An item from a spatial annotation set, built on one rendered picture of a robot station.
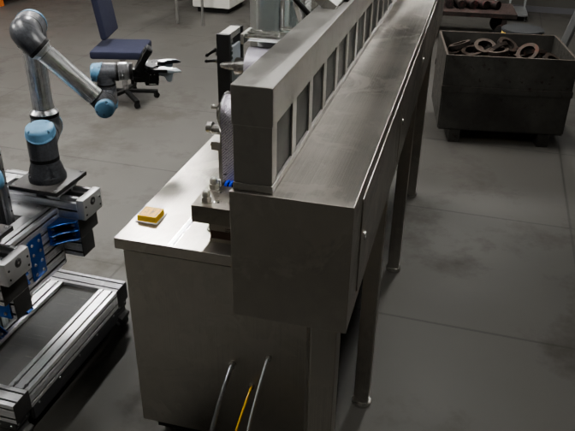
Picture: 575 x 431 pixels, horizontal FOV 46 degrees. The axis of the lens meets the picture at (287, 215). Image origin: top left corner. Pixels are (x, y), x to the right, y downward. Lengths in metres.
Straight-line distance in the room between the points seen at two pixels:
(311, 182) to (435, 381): 1.86
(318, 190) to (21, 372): 1.81
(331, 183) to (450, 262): 2.57
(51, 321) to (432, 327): 1.76
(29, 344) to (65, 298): 0.33
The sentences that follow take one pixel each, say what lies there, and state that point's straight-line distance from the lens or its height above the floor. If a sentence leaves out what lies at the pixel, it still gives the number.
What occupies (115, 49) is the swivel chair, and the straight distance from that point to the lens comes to 6.11.
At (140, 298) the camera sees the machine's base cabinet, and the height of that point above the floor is 0.67.
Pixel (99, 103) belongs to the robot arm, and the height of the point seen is 1.15.
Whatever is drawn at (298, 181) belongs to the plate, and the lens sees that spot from 1.37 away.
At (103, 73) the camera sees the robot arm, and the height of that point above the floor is 1.22.
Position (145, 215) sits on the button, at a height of 0.92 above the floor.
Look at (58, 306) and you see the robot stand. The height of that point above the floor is 0.21.
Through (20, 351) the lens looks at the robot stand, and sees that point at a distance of 3.03.
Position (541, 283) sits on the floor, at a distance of 3.88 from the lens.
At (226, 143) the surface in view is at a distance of 2.26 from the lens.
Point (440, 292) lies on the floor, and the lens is 3.64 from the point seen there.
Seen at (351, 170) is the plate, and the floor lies 1.44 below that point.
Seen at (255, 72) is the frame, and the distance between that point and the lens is 1.33.
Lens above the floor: 2.04
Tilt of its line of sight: 29 degrees down
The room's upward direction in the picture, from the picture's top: 1 degrees clockwise
